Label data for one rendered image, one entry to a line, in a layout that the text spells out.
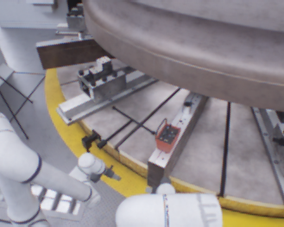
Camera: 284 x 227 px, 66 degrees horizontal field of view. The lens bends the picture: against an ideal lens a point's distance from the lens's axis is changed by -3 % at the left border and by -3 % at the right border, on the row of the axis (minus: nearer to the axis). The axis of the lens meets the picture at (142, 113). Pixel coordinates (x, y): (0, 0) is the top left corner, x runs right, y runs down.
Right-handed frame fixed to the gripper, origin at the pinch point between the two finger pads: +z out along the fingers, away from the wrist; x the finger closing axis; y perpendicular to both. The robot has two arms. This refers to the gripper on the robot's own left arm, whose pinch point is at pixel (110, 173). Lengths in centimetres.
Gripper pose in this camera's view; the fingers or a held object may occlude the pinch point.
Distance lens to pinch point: 157.1
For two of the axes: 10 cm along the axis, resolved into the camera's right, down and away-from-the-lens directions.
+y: 4.6, -8.4, 3.0
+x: -8.3, -2.9, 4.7
